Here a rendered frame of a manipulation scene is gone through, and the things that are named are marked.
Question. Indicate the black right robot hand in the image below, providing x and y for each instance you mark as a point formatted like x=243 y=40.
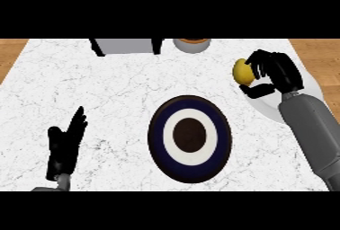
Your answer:
x=279 y=72

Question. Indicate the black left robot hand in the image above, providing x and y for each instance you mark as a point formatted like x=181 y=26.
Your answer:
x=64 y=149

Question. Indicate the yellow lemon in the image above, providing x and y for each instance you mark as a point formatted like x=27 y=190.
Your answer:
x=243 y=72

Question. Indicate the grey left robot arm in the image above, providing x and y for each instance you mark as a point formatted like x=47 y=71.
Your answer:
x=57 y=184

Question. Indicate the white plate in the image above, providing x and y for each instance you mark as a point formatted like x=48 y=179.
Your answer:
x=265 y=103

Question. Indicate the dark blue ringed plate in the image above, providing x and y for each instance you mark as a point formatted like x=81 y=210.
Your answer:
x=190 y=139

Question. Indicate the grey appliance with black legs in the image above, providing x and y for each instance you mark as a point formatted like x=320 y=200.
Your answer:
x=126 y=46

